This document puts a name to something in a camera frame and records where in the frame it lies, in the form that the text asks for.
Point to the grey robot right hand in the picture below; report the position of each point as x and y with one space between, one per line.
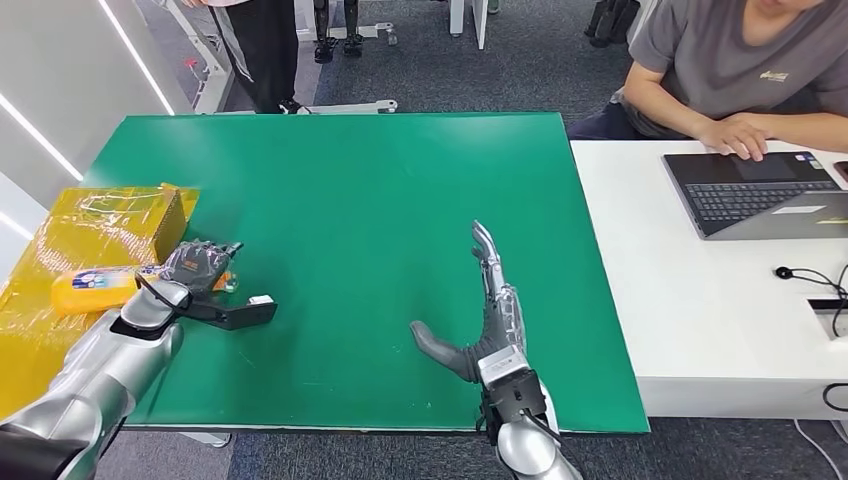
500 324

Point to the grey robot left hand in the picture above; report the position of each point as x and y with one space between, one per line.
199 265

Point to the orange plastic bottle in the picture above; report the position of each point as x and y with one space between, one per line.
86 298

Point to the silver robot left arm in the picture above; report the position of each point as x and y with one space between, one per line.
99 378

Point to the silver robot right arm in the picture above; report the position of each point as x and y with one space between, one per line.
526 450

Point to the yellow taped cardboard box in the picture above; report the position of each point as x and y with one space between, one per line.
99 225

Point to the green table board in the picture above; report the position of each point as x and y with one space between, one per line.
364 199

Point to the standing person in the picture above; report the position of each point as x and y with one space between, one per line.
265 53

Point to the black robot legs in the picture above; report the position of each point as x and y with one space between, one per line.
324 40

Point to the dark grey laptop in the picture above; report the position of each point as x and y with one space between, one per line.
748 195

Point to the person's hand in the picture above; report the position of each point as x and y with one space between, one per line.
735 136

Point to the white desk leg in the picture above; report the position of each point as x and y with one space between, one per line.
480 23

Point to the black chair base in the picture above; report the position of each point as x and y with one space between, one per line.
609 23

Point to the dark phone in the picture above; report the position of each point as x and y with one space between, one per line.
842 171

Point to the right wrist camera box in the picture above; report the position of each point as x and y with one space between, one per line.
503 368

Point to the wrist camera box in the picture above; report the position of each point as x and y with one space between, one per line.
232 312
503 368

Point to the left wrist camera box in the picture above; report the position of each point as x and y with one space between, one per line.
232 312

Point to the white metal stand frame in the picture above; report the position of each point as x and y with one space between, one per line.
358 106

